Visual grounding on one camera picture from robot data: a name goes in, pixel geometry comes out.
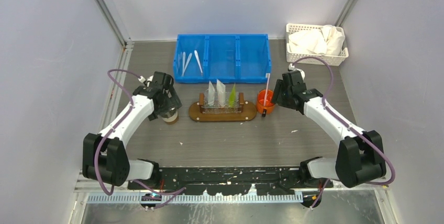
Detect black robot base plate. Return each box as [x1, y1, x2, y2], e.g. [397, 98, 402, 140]
[128, 166, 326, 196]

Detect silver metal cup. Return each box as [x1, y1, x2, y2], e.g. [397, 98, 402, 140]
[161, 109, 179, 125]

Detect white toothpaste tube green cap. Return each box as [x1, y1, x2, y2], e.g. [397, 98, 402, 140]
[207, 81, 216, 107]

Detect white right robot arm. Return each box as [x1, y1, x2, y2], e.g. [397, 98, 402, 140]
[272, 71, 387, 188]

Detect pink toothbrush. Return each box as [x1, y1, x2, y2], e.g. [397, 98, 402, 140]
[262, 73, 271, 107]

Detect aluminium frame rail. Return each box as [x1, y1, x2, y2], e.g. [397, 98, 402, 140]
[94, 0, 132, 49]

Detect white toothbrush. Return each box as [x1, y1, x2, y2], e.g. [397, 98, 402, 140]
[194, 50, 203, 76]

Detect yellow-green toothpaste tube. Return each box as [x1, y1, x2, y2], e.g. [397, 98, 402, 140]
[228, 84, 236, 108]

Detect white crumpled cloth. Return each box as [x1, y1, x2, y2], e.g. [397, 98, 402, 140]
[288, 25, 345, 56]

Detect clear textured toothbrush holder rack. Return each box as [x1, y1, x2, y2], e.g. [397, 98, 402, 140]
[197, 92, 243, 114]

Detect white toothpaste tube orange cap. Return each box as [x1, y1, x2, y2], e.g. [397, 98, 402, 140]
[216, 80, 226, 107]

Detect brown wooden oval tray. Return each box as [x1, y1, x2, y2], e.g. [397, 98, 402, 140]
[188, 101, 257, 122]

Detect white plastic basket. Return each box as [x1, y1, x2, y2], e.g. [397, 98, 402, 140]
[285, 23, 349, 66]

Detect orange plastic mug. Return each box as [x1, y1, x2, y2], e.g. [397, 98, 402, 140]
[256, 89, 275, 117]

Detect blue plastic divided bin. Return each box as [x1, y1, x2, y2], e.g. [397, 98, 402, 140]
[173, 34, 272, 84]

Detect light blue toothbrush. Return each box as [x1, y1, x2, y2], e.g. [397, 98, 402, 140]
[181, 52, 193, 76]

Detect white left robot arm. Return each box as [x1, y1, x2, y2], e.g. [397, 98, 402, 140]
[82, 72, 182, 189]

